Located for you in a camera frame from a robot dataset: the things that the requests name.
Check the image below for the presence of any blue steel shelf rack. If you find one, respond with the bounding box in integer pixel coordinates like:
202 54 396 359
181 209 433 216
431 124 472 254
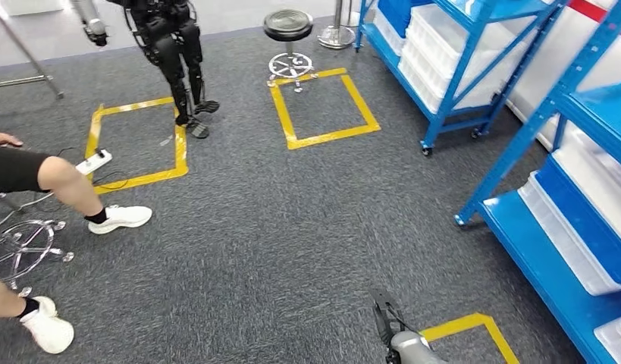
354 0 567 157
453 0 621 364

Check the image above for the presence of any black round swivel stool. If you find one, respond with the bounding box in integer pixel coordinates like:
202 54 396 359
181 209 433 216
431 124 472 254
263 8 320 94

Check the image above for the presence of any stack of white bins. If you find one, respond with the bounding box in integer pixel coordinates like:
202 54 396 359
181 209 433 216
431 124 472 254
397 4 542 114

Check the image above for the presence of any blue plastic bin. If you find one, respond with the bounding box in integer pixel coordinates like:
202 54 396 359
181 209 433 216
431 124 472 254
533 152 621 285
378 0 431 39

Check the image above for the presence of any white power strip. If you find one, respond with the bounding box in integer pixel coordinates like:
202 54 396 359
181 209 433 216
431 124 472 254
74 148 114 177

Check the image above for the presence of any person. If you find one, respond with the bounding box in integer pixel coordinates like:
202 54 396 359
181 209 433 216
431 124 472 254
0 130 154 355

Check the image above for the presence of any chrome stanchion post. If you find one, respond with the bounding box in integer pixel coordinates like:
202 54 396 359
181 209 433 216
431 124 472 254
317 0 356 50

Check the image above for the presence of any black power cable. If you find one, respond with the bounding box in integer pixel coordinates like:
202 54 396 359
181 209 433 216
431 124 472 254
56 146 131 193

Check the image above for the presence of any steel frame table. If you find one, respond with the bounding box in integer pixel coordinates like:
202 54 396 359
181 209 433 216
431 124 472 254
0 0 65 100

